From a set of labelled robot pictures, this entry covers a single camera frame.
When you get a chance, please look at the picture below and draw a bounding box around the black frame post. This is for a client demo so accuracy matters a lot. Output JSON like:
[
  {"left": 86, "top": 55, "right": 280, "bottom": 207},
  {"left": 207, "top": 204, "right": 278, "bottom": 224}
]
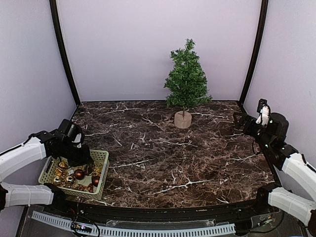
[
  {"left": 238, "top": 0, "right": 269, "bottom": 107},
  {"left": 49, "top": 0, "right": 81, "bottom": 107}
]

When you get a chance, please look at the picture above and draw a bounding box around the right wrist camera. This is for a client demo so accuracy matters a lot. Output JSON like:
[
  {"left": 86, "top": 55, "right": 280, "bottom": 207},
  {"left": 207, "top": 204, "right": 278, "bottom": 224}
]
[{"left": 256, "top": 99, "right": 271, "bottom": 127}]

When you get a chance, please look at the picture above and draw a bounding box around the green plastic basket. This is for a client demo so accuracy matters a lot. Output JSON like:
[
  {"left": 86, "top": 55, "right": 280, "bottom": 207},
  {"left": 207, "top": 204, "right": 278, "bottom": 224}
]
[{"left": 38, "top": 150, "right": 109, "bottom": 200}]

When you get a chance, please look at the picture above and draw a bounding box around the small green christmas tree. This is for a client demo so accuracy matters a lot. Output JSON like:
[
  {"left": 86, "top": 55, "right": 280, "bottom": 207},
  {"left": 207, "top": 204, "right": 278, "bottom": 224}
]
[{"left": 164, "top": 39, "right": 212, "bottom": 129}]

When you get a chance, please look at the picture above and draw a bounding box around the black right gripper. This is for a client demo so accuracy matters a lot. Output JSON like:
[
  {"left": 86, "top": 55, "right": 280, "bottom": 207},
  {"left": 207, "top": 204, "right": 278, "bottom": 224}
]
[{"left": 234, "top": 112, "right": 274, "bottom": 150}]

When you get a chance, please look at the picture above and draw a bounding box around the black front table rail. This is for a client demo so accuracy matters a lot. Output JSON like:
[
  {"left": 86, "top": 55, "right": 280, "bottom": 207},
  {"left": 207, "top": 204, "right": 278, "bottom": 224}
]
[{"left": 44, "top": 199, "right": 279, "bottom": 223}]

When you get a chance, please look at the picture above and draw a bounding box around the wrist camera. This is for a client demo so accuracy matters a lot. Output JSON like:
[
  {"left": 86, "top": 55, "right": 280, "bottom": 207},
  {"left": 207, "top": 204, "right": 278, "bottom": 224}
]
[
  {"left": 72, "top": 133, "right": 83, "bottom": 148},
  {"left": 256, "top": 99, "right": 271, "bottom": 127}
]

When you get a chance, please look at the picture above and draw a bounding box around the left black frame post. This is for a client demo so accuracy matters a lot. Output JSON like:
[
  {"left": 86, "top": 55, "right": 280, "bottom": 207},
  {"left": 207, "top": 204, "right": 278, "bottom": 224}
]
[{"left": 49, "top": 0, "right": 81, "bottom": 107}]

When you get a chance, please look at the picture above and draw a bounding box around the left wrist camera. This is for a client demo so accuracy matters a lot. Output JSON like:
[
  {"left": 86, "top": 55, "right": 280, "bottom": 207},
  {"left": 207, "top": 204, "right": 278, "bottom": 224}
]
[{"left": 72, "top": 133, "right": 83, "bottom": 148}]

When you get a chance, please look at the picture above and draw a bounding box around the right black frame post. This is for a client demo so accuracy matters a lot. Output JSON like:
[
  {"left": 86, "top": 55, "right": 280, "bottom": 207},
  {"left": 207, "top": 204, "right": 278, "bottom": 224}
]
[{"left": 238, "top": 0, "right": 269, "bottom": 107}]

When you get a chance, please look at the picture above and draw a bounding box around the white cable duct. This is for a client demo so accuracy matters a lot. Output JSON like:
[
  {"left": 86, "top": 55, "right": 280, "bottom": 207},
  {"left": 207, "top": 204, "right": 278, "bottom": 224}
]
[{"left": 31, "top": 211, "right": 236, "bottom": 237}]

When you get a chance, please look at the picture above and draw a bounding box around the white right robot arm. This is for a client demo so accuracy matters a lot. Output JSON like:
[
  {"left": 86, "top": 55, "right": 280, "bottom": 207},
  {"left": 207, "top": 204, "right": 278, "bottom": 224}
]
[{"left": 233, "top": 112, "right": 316, "bottom": 236}]

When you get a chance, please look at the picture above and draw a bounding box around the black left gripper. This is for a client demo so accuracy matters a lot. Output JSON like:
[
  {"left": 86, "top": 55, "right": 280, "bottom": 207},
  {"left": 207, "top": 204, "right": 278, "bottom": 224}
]
[{"left": 60, "top": 141, "right": 93, "bottom": 167}]

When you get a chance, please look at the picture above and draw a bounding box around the brown bauble ornament right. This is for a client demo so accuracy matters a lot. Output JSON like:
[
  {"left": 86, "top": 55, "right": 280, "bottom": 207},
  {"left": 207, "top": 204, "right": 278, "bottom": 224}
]
[{"left": 91, "top": 175, "right": 100, "bottom": 187}]

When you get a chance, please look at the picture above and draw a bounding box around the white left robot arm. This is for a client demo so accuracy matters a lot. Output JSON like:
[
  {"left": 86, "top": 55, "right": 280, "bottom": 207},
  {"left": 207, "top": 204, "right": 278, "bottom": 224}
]
[{"left": 0, "top": 119, "right": 93, "bottom": 215}]

